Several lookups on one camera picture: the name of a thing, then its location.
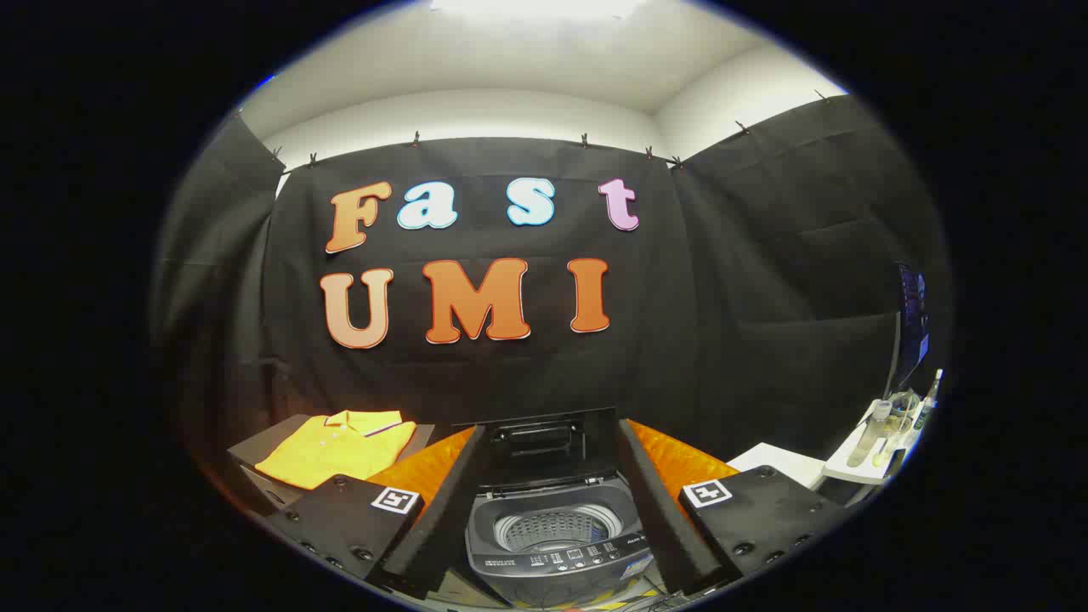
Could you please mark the slim clear bottle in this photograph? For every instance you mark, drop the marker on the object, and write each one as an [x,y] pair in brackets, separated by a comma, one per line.
[928,399]

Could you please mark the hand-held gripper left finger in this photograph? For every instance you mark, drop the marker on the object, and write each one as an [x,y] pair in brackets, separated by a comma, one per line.
[442,510]

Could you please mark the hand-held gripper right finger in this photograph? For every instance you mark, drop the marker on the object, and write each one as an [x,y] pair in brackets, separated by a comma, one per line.
[659,501]

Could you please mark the black backdrop cloth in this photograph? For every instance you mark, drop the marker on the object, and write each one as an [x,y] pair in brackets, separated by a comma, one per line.
[680,340]

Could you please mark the yellow polo shirt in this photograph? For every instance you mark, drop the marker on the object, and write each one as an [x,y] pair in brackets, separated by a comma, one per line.
[340,450]

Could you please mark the clear glass bottle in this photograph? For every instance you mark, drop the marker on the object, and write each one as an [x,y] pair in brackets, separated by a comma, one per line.
[869,438]

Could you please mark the dark computer monitor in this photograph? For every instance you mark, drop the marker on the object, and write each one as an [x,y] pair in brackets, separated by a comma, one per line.
[912,327]

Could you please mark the white side table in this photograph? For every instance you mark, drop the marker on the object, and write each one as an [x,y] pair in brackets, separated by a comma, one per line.
[778,463]

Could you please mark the row of small cloth clips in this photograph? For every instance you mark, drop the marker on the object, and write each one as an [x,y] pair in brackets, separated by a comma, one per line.
[416,138]

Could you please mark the dark grey cabinet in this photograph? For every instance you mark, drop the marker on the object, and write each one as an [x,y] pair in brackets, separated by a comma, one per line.
[274,440]

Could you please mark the grey washing machine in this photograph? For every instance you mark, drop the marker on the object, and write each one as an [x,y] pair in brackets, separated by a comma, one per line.
[552,565]

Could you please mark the white tray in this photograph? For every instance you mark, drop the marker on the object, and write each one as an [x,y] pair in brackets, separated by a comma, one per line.
[846,463]

